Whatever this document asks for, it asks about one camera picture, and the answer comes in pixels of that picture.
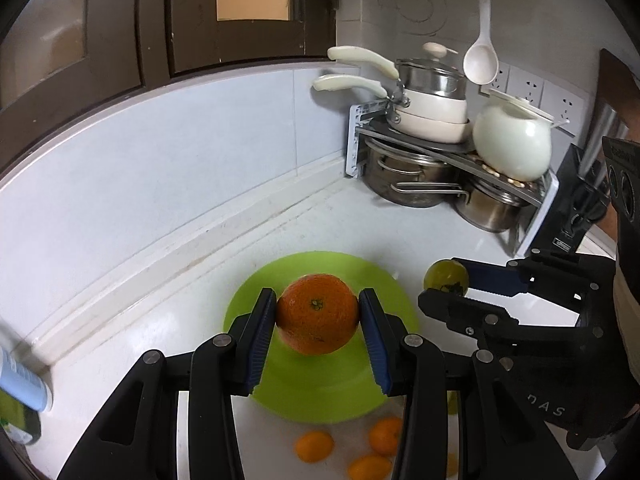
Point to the small steel pot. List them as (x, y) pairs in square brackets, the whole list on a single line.
[(487, 207)]

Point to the brown board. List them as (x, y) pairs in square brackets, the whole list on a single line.
[(617, 85)]

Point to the white ceramic pot with lid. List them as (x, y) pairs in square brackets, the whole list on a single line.
[(510, 142)]

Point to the person's right forearm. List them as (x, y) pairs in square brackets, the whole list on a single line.
[(627, 305)]

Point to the white ladle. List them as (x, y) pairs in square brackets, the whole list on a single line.
[(480, 62)]

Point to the green persimmon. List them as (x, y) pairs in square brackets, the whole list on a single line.
[(445, 274)]

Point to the large orange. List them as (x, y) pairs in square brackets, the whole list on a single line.
[(317, 317)]

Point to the white shallow pan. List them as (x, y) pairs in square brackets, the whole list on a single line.
[(430, 130)]

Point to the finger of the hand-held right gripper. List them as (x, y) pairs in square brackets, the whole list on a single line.
[(450, 310), (492, 280)]

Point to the grey corner pot rack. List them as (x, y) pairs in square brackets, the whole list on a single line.
[(356, 135)]

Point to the white blue bottle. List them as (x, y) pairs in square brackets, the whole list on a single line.
[(22, 380)]

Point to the brown window frame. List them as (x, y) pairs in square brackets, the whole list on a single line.
[(150, 35)]

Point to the green bottle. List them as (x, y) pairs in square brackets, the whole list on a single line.
[(17, 422)]

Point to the green plate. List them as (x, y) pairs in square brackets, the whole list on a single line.
[(320, 385)]

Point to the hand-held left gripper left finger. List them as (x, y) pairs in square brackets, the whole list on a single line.
[(260, 345)]

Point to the small orange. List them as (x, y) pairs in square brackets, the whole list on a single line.
[(370, 467), (314, 446), (386, 435)]

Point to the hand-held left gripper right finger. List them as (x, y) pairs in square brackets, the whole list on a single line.
[(375, 350)]

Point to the white wall sockets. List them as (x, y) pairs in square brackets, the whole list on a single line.
[(530, 90)]

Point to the large steel pot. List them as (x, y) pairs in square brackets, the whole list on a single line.
[(410, 180)]

